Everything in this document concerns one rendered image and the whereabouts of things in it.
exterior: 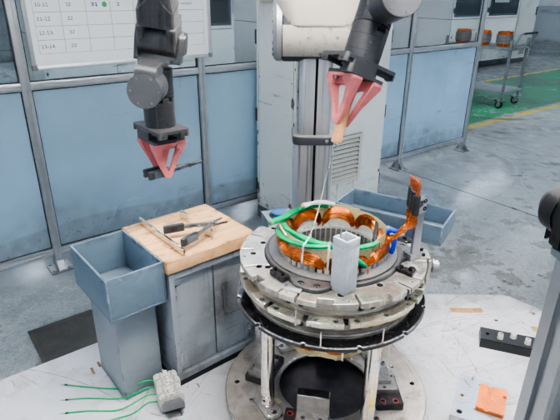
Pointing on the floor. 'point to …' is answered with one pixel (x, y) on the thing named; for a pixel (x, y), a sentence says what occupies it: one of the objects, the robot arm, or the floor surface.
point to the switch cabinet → (374, 119)
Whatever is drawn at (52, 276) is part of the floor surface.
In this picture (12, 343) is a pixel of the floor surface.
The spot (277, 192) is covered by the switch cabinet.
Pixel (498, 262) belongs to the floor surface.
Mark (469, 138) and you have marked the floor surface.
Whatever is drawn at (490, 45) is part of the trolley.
